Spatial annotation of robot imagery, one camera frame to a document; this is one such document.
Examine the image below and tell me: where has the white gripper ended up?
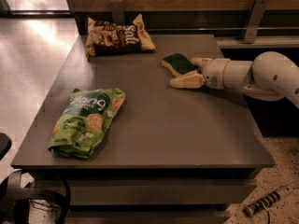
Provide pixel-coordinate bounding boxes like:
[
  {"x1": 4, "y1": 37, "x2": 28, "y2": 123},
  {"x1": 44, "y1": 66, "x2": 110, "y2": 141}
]
[{"x1": 170, "y1": 58, "x2": 230, "y2": 90}]

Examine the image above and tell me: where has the green and yellow sponge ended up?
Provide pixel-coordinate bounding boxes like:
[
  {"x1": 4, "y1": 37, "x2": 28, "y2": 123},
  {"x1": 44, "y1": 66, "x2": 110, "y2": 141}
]
[{"x1": 162, "y1": 53, "x2": 198, "y2": 77}]

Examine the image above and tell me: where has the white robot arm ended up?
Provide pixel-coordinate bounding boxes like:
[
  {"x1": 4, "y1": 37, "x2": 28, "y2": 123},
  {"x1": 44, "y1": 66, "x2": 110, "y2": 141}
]
[{"x1": 170, "y1": 51, "x2": 299, "y2": 108}]

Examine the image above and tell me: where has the grey table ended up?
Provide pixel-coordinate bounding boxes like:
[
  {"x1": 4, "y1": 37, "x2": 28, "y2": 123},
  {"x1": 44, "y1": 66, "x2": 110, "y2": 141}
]
[{"x1": 12, "y1": 35, "x2": 274, "y2": 224}]

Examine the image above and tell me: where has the brown salt chips bag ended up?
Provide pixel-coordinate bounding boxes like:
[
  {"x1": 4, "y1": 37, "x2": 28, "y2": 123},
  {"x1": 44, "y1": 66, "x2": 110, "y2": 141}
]
[{"x1": 85, "y1": 14, "x2": 156, "y2": 57}]

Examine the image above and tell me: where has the green snack bag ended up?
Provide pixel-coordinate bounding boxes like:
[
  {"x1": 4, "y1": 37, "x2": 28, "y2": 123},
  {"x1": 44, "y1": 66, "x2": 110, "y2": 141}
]
[{"x1": 49, "y1": 88, "x2": 126, "y2": 159}]

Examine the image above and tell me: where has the white power strip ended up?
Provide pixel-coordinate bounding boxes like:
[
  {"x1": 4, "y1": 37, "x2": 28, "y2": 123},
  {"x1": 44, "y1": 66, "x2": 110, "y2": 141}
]
[{"x1": 243, "y1": 186, "x2": 293, "y2": 217}]

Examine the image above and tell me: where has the metal bracket right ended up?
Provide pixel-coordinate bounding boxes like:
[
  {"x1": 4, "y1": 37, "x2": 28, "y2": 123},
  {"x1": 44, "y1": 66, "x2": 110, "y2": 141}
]
[{"x1": 240, "y1": 0, "x2": 269, "y2": 44}]

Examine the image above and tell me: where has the metal bracket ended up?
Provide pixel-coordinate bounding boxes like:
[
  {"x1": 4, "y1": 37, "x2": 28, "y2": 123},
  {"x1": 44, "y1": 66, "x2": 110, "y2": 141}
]
[
  {"x1": 110, "y1": 0, "x2": 125, "y2": 24},
  {"x1": 240, "y1": 0, "x2": 269, "y2": 44}
]

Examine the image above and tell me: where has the metal bracket left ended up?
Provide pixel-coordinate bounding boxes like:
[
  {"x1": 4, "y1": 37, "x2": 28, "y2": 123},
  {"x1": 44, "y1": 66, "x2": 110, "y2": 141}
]
[{"x1": 110, "y1": 0, "x2": 125, "y2": 24}]

